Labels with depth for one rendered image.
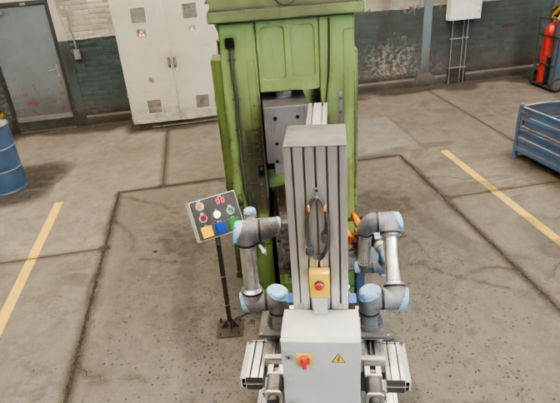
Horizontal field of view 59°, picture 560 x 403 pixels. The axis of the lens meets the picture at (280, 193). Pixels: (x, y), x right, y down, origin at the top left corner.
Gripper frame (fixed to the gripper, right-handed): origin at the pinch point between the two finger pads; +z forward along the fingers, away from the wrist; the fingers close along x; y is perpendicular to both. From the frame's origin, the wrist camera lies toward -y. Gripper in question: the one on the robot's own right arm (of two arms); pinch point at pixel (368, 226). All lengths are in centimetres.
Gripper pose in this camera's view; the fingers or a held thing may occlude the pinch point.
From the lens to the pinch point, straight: 333.8
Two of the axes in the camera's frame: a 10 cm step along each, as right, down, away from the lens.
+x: 9.8, -1.4, 1.3
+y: 0.7, 8.9, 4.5
